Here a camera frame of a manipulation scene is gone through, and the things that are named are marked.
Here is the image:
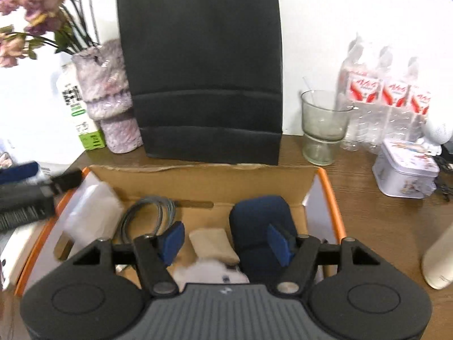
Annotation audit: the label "mottled purple vase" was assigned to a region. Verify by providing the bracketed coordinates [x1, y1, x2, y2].
[72, 39, 144, 154]

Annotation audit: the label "black paper bag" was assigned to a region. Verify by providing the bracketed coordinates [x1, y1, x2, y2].
[116, 0, 284, 166]

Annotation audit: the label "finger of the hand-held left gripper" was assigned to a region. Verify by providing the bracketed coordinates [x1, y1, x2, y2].
[0, 161, 40, 185]
[50, 169, 84, 196]

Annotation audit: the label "beige pouch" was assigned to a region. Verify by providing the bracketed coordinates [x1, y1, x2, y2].
[189, 228, 240, 266]

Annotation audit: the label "white green milk carton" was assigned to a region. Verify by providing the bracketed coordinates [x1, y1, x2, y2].
[53, 62, 107, 150]

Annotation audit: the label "white fluffy item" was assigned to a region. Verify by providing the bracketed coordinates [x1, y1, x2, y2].
[173, 258, 250, 293]

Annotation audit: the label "red label water bottle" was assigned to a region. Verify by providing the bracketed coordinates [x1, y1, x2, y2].
[407, 57, 434, 142]
[377, 46, 411, 154]
[338, 33, 384, 153]

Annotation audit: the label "wooden desktop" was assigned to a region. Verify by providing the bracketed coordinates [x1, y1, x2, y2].
[0, 133, 453, 340]

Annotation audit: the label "coiled grey cable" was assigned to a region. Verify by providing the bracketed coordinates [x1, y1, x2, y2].
[115, 196, 178, 245]

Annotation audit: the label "navy blue pouch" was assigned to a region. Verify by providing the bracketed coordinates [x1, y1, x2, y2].
[229, 195, 300, 284]

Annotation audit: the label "printed white tin box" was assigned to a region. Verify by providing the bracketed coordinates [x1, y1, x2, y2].
[371, 138, 440, 198]

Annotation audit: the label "clear glass cup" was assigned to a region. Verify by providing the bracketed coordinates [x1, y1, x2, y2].
[301, 90, 354, 166]

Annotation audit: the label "red pumpkin print cardboard box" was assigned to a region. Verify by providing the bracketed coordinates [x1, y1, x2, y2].
[14, 164, 347, 296]

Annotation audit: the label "white rounded device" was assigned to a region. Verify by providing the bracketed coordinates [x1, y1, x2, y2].
[423, 115, 453, 147]

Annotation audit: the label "white thermos bottle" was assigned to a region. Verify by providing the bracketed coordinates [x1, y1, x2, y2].
[421, 232, 453, 290]

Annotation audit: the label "dried pink flowers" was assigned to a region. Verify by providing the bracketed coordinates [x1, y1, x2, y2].
[0, 0, 101, 68]

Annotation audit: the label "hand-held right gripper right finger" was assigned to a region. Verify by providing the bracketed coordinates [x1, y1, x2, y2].
[266, 224, 383, 295]

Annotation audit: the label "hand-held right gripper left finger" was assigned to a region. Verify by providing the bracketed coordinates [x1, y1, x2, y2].
[64, 220, 186, 297]

